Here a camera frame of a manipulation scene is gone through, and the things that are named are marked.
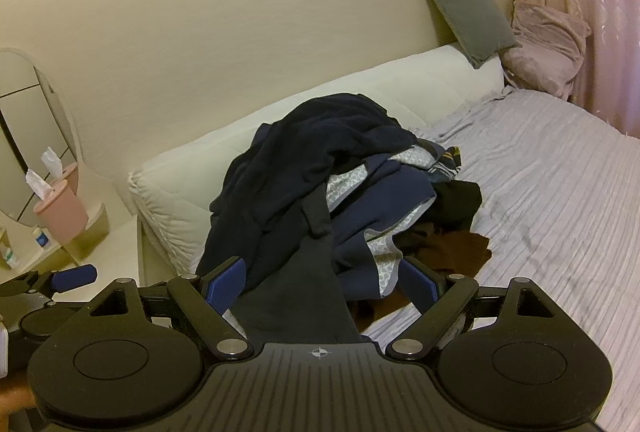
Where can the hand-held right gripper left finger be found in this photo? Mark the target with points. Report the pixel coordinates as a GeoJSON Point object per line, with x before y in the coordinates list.
{"type": "Point", "coordinates": [227, 284]}

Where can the black garment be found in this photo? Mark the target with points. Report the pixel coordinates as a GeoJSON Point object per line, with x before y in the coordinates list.
{"type": "Point", "coordinates": [457, 207]}

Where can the white dressing table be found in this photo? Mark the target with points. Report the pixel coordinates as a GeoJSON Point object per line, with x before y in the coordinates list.
{"type": "Point", "coordinates": [107, 242]}

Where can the small blue label bottle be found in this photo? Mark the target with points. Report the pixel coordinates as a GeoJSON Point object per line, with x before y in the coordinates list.
{"type": "Point", "coordinates": [42, 238]}

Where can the grey pillow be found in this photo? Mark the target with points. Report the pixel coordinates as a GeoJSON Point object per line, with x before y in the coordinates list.
{"type": "Point", "coordinates": [467, 15]}

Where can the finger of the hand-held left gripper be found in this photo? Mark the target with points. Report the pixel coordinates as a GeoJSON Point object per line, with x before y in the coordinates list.
{"type": "Point", "coordinates": [75, 277]}

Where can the pink tissue box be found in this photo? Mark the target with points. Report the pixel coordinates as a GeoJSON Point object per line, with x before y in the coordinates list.
{"type": "Point", "coordinates": [62, 212]}

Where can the black pants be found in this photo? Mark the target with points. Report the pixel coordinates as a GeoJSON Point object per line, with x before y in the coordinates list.
{"type": "Point", "coordinates": [300, 292]}

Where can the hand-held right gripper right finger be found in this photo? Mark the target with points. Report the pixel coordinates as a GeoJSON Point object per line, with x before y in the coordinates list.
{"type": "Point", "coordinates": [420, 287]}

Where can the white green tube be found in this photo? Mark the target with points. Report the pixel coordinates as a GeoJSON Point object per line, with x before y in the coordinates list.
{"type": "Point", "coordinates": [7, 252]}

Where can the navy garment with patterned lining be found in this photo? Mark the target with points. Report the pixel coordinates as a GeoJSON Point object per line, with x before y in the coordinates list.
{"type": "Point", "coordinates": [372, 217]}

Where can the arched mirror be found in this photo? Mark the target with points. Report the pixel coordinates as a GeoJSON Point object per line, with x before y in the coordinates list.
{"type": "Point", "coordinates": [20, 137]}

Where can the crumpled pink blanket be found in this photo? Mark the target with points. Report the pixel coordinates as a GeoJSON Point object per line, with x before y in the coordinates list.
{"type": "Point", "coordinates": [545, 47]}

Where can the dark navy garment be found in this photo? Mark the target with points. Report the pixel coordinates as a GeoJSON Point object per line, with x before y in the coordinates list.
{"type": "Point", "coordinates": [280, 162]}

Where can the white headboard cushion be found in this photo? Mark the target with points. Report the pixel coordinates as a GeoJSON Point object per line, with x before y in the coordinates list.
{"type": "Point", "coordinates": [190, 182]}

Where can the striped patterned garment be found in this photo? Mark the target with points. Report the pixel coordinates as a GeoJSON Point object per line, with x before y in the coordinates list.
{"type": "Point", "coordinates": [442, 162]}

